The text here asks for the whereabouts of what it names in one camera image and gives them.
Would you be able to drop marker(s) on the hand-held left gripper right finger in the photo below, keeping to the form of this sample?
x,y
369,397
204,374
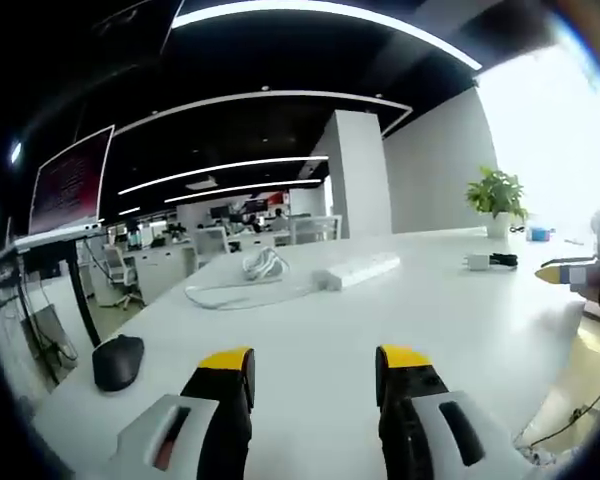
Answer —
x,y
420,425

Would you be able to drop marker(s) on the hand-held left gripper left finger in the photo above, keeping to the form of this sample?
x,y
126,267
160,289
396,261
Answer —
x,y
200,430

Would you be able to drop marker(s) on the white charger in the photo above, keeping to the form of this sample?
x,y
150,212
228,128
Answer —
x,y
476,263

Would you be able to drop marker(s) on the white power strip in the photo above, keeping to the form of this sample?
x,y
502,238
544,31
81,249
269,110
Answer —
x,y
360,267

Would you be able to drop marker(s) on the white desk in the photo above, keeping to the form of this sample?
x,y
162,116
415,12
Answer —
x,y
320,325

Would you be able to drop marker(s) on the standing desk with black leg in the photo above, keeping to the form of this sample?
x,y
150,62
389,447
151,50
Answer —
x,y
55,237

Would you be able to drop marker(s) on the blue box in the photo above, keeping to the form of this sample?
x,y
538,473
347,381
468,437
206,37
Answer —
x,y
540,234

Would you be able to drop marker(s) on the green potted plant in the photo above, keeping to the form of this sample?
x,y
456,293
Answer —
x,y
497,197

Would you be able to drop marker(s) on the black computer mouse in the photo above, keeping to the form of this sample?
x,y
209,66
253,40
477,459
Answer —
x,y
117,362

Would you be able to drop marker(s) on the white office cabinet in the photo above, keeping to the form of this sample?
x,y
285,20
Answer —
x,y
160,270

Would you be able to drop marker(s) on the computer tower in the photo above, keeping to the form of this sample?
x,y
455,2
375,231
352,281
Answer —
x,y
52,340

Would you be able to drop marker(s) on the white office chair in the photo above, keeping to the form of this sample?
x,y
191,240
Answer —
x,y
120,272

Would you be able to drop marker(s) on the computer monitor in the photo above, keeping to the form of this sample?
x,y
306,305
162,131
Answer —
x,y
70,185

